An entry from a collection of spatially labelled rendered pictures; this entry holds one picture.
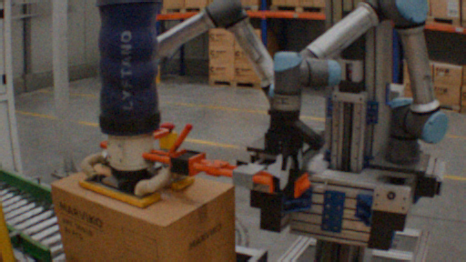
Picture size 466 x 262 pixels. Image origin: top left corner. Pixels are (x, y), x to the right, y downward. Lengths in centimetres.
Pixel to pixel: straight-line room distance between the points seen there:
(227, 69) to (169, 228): 830
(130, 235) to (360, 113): 95
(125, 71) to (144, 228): 50
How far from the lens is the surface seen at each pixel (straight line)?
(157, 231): 136
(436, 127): 149
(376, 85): 179
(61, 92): 449
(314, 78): 122
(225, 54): 953
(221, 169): 136
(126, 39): 145
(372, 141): 184
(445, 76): 818
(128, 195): 150
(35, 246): 198
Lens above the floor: 154
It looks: 15 degrees down
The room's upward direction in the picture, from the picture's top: 1 degrees counter-clockwise
